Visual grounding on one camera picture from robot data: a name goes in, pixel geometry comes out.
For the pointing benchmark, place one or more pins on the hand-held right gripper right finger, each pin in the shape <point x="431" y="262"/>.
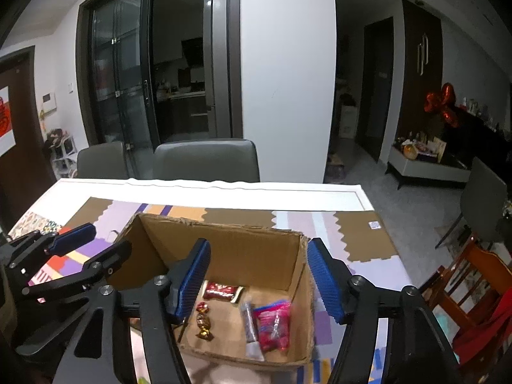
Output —
<point x="326" y="284"/>

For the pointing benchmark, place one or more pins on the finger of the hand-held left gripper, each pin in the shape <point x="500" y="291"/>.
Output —
<point x="72" y="238"/>
<point x="116" y="254"/>

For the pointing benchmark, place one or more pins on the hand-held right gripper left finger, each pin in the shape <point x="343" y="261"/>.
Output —
<point x="194" y="280"/>

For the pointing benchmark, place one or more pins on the red chocolate bar packet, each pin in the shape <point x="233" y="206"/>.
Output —
<point x="222" y="290"/>

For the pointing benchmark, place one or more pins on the red foil candy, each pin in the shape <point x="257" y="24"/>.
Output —
<point x="203" y="308"/>

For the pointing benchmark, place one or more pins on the gold foil candy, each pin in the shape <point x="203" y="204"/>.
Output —
<point x="204" y="328"/>

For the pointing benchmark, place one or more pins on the brown cardboard box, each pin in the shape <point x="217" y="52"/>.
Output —
<point x="240" y="256"/>

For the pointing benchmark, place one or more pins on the pink snack packet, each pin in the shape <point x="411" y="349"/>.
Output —
<point x="274" y="324"/>

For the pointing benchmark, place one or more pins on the grey snack stick packet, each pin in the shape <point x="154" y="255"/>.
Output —
<point x="250" y="324"/>

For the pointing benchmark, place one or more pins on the yellow green snack packet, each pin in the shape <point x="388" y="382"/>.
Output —
<point x="143" y="380"/>

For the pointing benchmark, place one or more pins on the colourful patterned tablecloth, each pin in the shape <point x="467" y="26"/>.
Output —
<point x="360" y="240"/>

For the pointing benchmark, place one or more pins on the brown wooden door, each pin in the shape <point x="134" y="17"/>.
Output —
<point x="24" y="176"/>

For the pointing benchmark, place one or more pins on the white shoe rack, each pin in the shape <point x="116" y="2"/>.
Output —
<point x="64" y="156"/>

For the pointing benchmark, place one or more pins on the narrow grey dining chair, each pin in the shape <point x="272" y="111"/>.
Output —
<point x="100" y="160"/>

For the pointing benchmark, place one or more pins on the wide grey dining chair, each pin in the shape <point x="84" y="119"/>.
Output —
<point x="208" y="160"/>

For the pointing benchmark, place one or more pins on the red and white door poster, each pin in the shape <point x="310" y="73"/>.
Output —
<point x="4" y="120"/>

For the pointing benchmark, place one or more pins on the low white cabinet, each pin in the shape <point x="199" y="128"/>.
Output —
<point x="428" y="172"/>

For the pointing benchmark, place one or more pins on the kitchen counter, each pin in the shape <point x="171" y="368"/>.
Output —
<point x="182" y="112"/>

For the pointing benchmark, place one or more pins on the small gift basket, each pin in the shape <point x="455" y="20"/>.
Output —
<point x="411" y="150"/>

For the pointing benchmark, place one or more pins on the orange wooden chair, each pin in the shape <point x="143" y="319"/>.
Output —
<point x="484" y="264"/>

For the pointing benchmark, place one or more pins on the red cloth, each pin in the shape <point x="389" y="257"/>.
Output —
<point x="488" y="332"/>

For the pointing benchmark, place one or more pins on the tan gift bag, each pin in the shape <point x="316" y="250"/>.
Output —
<point x="439" y="150"/>

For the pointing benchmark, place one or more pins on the grey chair with thin legs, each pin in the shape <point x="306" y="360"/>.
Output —
<point x="484" y="204"/>

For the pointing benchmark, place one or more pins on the sliding glass door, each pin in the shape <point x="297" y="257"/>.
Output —
<point x="120" y="56"/>

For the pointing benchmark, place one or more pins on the dark tall cabinet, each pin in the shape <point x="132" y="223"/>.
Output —
<point x="416" y="108"/>

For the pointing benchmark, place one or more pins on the dark interior door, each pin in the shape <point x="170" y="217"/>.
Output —
<point x="376" y="88"/>

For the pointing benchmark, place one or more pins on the dark sideboard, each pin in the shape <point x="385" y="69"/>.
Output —
<point x="480" y="140"/>

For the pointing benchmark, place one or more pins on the black range hood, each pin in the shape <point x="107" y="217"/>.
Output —
<point x="192" y="52"/>

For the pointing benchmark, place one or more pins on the red heart balloons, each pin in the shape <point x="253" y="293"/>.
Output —
<point x="448" y="94"/>

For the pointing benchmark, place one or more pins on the row of small bottles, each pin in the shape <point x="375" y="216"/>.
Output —
<point x="478" y="108"/>

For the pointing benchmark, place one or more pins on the white wall intercom panel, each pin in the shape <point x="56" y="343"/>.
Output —
<point x="49" y="102"/>

